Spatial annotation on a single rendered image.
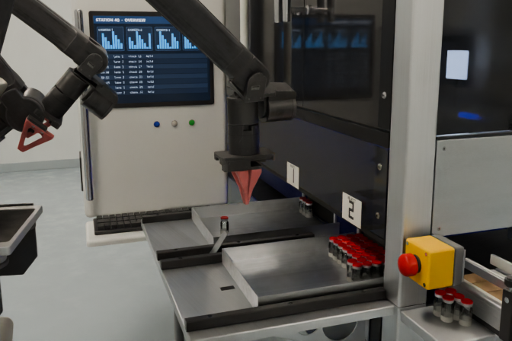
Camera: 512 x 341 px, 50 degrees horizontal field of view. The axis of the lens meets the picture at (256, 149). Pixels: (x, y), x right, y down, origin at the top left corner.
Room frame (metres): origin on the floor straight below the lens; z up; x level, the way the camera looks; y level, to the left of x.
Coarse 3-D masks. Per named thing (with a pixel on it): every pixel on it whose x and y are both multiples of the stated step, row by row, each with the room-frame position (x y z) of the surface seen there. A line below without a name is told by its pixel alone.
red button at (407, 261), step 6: (402, 258) 0.91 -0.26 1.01; (408, 258) 0.90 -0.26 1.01; (414, 258) 0.90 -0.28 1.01; (402, 264) 0.90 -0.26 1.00; (408, 264) 0.89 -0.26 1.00; (414, 264) 0.89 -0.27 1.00; (402, 270) 0.90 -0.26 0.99; (408, 270) 0.89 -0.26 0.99; (414, 270) 0.89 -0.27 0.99; (408, 276) 0.90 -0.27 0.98
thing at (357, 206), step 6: (348, 198) 1.17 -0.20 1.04; (354, 198) 1.14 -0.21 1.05; (342, 204) 1.19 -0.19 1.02; (348, 204) 1.17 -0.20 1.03; (354, 204) 1.14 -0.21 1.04; (360, 204) 1.12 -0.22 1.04; (342, 210) 1.19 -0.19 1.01; (348, 210) 1.17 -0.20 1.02; (354, 210) 1.14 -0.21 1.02; (360, 210) 1.12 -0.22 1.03; (342, 216) 1.19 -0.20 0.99; (354, 216) 1.14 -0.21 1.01; (360, 216) 1.11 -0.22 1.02; (354, 222) 1.14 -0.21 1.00; (360, 222) 1.11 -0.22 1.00; (360, 228) 1.11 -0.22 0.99
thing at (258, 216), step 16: (192, 208) 1.51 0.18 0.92; (208, 208) 1.53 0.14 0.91; (224, 208) 1.55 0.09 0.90; (240, 208) 1.56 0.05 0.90; (256, 208) 1.58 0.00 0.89; (272, 208) 1.59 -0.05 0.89; (288, 208) 1.61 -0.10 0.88; (208, 224) 1.47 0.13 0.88; (240, 224) 1.47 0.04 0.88; (256, 224) 1.47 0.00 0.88; (272, 224) 1.47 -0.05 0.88; (288, 224) 1.47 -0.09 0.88; (304, 224) 1.47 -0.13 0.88; (320, 224) 1.47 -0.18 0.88; (336, 224) 1.38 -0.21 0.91; (208, 240) 1.32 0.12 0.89; (240, 240) 1.29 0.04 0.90
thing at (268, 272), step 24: (312, 240) 1.27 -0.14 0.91; (240, 264) 1.18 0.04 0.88; (264, 264) 1.18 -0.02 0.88; (288, 264) 1.18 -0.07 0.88; (312, 264) 1.18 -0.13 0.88; (336, 264) 1.18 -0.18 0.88; (240, 288) 1.06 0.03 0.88; (264, 288) 1.06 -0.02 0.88; (288, 288) 1.06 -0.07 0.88; (312, 288) 0.99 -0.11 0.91; (336, 288) 1.00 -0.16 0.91; (360, 288) 1.02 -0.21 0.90
